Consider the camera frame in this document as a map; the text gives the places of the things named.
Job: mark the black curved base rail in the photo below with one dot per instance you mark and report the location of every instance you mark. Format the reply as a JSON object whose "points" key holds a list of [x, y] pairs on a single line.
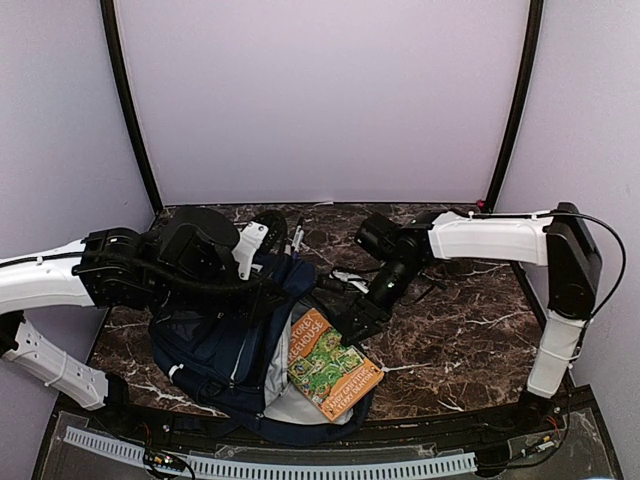
{"points": [[482, 431]]}

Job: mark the navy blue student backpack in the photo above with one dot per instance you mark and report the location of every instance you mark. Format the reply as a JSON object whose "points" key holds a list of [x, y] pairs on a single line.
{"points": [[220, 360]]}

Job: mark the right black frame post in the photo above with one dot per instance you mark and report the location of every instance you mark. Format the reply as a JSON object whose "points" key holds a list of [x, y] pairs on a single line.
{"points": [[517, 107]]}

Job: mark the orange green Treehouse paperback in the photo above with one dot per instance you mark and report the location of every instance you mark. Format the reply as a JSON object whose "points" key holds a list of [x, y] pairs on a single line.
{"points": [[331, 376]]}

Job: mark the small circuit board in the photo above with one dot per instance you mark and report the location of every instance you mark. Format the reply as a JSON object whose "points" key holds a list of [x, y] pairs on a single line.
{"points": [[162, 461]]}

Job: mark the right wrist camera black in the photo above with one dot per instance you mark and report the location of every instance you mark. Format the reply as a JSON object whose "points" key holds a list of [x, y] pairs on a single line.
{"points": [[377, 236]]}

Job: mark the grey slotted cable duct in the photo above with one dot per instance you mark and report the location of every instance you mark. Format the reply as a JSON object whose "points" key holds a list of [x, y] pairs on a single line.
{"points": [[238, 462]]}

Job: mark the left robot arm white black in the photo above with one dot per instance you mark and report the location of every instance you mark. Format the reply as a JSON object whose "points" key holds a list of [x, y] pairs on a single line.
{"points": [[107, 268]]}

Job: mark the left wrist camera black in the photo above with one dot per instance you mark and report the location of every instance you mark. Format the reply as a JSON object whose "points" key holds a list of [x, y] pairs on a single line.
{"points": [[184, 248]]}

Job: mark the left black frame post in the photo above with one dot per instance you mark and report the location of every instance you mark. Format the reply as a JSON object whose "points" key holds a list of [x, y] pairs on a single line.
{"points": [[128, 109]]}

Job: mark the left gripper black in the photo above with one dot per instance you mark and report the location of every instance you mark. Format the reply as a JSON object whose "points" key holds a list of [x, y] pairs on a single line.
{"points": [[258, 301]]}

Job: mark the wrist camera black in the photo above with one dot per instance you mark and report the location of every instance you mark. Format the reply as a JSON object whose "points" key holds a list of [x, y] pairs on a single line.
{"points": [[377, 236], [184, 248]]}

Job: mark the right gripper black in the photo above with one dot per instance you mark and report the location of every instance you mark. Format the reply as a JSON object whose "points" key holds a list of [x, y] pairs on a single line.
{"points": [[366, 311]]}

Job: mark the black capped marker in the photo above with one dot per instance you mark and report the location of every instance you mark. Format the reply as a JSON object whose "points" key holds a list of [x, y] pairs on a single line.
{"points": [[298, 235]]}

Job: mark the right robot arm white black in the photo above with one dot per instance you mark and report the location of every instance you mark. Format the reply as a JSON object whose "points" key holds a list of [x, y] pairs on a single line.
{"points": [[558, 241]]}

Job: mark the black frame post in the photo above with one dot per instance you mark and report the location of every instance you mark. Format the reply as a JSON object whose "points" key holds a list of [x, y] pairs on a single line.
{"points": [[517, 107], [128, 109]]}

